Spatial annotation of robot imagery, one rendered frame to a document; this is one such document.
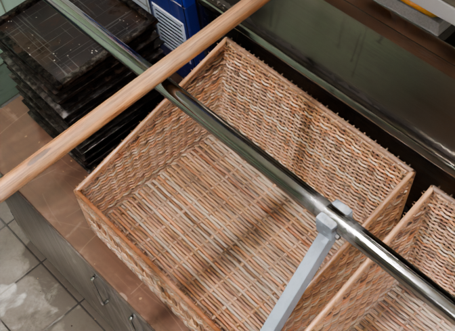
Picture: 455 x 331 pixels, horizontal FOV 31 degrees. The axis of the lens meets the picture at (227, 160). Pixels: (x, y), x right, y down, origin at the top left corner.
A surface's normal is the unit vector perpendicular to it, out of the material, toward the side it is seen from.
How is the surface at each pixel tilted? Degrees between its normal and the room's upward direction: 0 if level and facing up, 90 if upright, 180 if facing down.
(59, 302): 0
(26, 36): 0
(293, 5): 70
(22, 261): 0
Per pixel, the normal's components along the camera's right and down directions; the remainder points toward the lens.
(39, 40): -0.11, -0.60
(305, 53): -0.72, 0.35
